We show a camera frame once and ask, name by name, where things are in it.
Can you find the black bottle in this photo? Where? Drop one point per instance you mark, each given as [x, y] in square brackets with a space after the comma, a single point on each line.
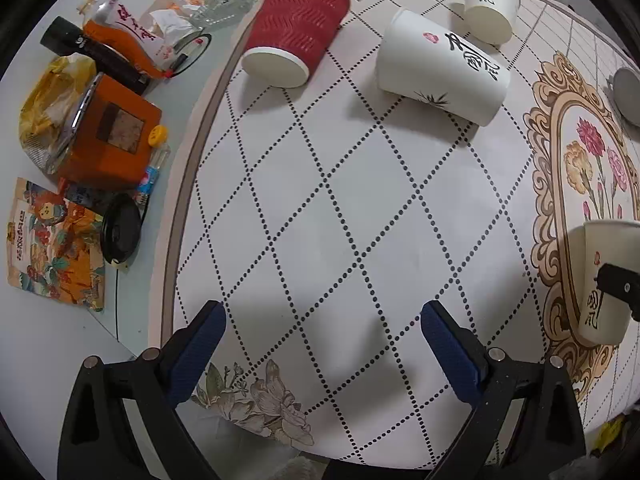
[64, 39]

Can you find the white calligraphy cup far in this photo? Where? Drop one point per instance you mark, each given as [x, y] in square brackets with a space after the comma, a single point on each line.
[491, 21]

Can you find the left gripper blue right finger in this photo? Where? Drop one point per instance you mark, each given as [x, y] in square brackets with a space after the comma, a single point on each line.
[524, 421]

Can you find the orange box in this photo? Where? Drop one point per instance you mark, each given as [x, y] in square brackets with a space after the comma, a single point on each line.
[112, 149]

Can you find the grey cylindrical tin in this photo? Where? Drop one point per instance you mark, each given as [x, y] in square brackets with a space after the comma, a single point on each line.
[626, 92]

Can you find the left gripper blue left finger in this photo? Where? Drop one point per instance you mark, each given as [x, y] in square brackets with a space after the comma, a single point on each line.
[97, 441]

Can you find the white calligraphy cup near red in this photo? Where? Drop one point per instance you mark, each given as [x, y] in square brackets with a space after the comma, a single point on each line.
[421, 60]

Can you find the orange labelled drink bottle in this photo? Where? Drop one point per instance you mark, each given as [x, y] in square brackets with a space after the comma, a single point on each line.
[109, 22]

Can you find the yellow plastic bag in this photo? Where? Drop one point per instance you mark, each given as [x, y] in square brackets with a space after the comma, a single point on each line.
[43, 114]

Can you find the white bird print paper cup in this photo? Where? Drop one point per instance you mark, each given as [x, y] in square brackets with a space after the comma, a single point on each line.
[604, 319]

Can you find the black round lid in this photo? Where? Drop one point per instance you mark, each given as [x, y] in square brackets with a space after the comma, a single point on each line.
[121, 229]

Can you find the red ribbed paper cup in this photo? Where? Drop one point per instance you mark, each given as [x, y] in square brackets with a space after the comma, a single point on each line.
[289, 37]

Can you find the smartphone on orange box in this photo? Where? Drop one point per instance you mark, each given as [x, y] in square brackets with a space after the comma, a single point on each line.
[70, 130]

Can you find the colourful snack packet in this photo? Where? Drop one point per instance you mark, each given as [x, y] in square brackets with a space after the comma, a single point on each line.
[53, 247]

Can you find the floral diamond pattern tablecloth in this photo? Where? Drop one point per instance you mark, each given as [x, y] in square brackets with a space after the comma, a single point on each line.
[325, 217]

